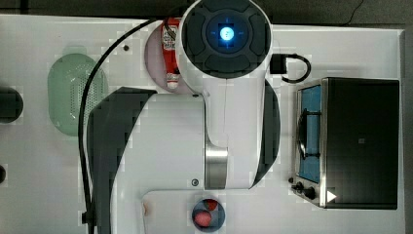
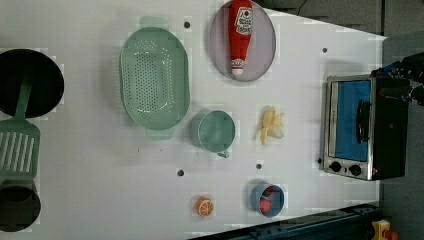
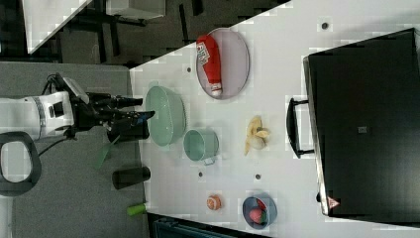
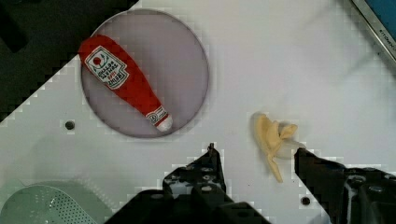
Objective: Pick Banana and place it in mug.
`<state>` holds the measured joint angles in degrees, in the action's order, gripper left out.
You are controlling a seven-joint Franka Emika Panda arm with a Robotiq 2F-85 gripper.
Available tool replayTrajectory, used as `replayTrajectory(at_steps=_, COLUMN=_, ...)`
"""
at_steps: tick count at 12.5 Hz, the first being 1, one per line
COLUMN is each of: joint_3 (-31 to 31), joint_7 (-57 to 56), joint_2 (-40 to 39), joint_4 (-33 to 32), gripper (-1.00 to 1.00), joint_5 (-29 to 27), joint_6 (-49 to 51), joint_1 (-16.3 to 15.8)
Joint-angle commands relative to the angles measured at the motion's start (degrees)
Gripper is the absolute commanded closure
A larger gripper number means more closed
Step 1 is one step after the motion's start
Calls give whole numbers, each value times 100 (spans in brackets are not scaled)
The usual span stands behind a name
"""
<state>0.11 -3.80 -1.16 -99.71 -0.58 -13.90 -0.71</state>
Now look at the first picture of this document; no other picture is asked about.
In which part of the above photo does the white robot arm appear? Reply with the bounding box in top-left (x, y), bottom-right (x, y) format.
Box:
top-left (86, 0), bottom-right (281, 234)

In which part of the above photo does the grey round plate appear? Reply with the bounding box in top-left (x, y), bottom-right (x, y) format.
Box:
top-left (144, 21), bottom-right (193, 95)

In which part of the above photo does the black padlock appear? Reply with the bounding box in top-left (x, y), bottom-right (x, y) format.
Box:
top-left (270, 54), bottom-right (312, 84)

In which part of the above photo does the blue bowl with fruit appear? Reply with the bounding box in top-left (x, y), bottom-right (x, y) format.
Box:
top-left (191, 198), bottom-right (226, 233)

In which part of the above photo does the red ketchup bottle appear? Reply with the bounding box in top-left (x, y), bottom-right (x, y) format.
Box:
top-left (161, 18), bottom-right (180, 90)

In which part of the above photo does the green perforated colander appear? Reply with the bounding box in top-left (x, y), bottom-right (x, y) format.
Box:
top-left (48, 54), bottom-right (96, 137)

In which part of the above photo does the black silver toaster oven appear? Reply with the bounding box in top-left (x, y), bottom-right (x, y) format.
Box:
top-left (289, 77), bottom-right (399, 210)

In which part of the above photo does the black round pan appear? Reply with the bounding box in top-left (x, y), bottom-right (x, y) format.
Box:
top-left (0, 87), bottom-right (23, 124)

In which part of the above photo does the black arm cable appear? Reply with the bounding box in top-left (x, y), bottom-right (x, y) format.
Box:
top-left (77, 18), bottom-right (164, 234)

